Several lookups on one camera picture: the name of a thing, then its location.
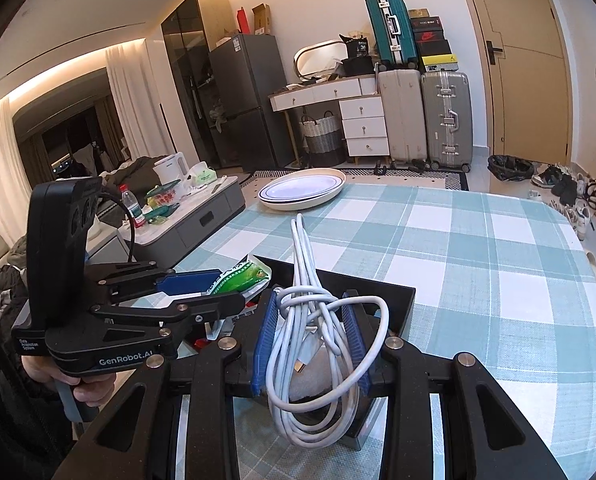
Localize green medicine sachet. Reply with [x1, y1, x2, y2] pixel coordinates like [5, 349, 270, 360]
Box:
[208, 255, 272, 299]

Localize white charging cable bundle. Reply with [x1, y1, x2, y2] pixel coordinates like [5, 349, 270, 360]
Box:
[264, 212, 390, 450]

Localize black storage box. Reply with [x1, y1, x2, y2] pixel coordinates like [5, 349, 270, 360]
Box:
[225, 257, 415, 451]

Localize person's left hand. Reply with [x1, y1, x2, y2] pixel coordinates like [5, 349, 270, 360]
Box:
[21, 356, 117, 408]

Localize grey side cabinet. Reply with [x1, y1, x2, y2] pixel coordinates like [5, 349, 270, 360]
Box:
[84, 174, 247, 269]

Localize plastic water bottle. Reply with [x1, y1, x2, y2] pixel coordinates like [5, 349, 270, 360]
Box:
[119, 184, 146, 229]

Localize white electric kettle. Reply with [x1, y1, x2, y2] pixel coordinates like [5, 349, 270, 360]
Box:
[153, 152, 189, 185]

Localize tissue pack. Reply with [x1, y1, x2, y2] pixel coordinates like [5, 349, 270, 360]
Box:
[185, 162, 217, 188]

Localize cream oval plate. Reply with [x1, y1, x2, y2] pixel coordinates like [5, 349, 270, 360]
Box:
[258, 168, 347, 211]

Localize checkered teal tablecloth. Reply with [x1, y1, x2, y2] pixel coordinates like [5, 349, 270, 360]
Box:
[128, 181, 596, 480]

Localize woven laundry basket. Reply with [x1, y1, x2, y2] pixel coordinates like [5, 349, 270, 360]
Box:
[300, 110, 347, 168]

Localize dark grey refrigerator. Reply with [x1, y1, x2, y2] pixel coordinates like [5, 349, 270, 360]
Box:
[210, 34, 295, 172]

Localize white drawer desk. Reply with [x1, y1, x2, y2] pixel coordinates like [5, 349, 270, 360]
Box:
[270, 75, 390, 158]

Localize oval mirror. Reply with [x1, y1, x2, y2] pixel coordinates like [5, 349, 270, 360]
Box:
[293, 39, 348, 80]

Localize beige suitcase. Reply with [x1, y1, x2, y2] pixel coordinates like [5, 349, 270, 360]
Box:
[377, 70, 427, 162]

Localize silver suitcase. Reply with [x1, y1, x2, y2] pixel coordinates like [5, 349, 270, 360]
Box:
[421, 72, 473, 174]

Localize teal suitcase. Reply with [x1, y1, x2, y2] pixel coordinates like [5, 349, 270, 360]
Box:
[365, 0, 419, 70]

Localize stacked shoe boxes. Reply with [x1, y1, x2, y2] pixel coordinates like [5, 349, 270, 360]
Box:
[409, 9, 458, 73]

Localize tan wooden door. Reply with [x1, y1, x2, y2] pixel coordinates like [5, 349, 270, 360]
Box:
[468, 0, 572, 164]

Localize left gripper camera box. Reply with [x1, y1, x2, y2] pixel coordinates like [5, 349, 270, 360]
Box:
[27, 177, 102, 330]

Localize black camera cable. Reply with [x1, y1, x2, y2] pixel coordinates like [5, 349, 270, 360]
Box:
[97, 192, 136, 264]

